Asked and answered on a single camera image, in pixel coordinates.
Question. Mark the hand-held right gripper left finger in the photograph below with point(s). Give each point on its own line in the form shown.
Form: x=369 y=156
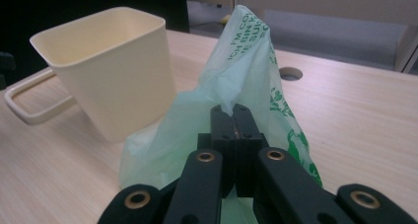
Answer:
x=226 y=141

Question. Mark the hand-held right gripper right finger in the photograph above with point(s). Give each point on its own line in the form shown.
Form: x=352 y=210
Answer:
x=246 y=141

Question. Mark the green plastic bag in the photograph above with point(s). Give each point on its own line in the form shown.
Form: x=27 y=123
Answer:
x=236 y=59

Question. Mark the cream plastic bin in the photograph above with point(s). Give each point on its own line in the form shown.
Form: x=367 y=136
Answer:
x=125 y=86

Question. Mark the cream bin rim frame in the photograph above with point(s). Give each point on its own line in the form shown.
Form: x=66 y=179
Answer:
x=33 y=118

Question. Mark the yellow object on floor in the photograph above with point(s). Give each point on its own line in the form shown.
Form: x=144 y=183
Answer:
x=226 y=19

